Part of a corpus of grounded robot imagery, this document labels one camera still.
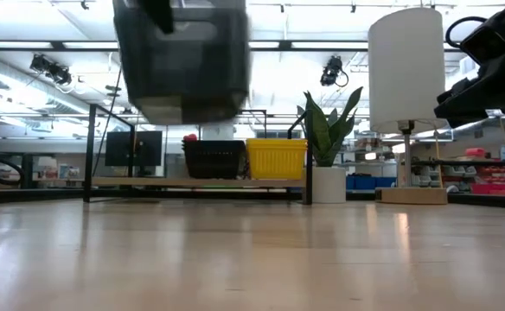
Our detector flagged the black aluminium table frame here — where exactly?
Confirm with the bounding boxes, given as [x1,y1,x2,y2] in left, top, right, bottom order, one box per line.
[0,186,505,209]

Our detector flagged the black ceiling camera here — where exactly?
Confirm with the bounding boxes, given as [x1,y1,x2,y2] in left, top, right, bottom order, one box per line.
[320,54,349,88]

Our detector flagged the blue storage bins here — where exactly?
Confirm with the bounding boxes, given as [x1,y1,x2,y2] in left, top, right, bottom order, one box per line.
[345,175,398,191]

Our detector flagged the red storage bins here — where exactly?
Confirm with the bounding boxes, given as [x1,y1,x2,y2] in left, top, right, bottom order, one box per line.
[470,166,505,196]

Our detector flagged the grey transparent plastic bin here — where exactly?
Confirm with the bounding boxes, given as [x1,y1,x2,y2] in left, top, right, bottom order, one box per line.
[112,0,253,127]

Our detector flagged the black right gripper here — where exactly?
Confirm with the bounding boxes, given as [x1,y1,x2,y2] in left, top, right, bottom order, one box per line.
[433,0,505,129]

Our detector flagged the white lamp with wooden base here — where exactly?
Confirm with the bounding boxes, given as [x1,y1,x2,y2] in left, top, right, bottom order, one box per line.
[367,7,449,206]

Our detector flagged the black ceiling spotlights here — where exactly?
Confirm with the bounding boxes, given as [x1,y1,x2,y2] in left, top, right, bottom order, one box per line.
[29,54,73,86]

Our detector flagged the yellow plastic basket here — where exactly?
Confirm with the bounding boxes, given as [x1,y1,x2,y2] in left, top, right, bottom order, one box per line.
[246,149,308,181]
[246,137,309,151]

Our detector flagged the black background monitor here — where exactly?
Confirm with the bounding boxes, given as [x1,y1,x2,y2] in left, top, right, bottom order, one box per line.
[104,130,164,168]

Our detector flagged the black slotted plastic basket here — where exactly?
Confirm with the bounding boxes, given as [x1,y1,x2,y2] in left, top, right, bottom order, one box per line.
[182,138,247,148]
[182,144,247,181]

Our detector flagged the background storage shelving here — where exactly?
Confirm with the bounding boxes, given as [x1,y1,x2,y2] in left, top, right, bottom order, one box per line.
[347,129,505,195]

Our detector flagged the green plant in white pot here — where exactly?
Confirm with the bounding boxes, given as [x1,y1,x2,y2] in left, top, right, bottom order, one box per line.
[296,86,365,205]

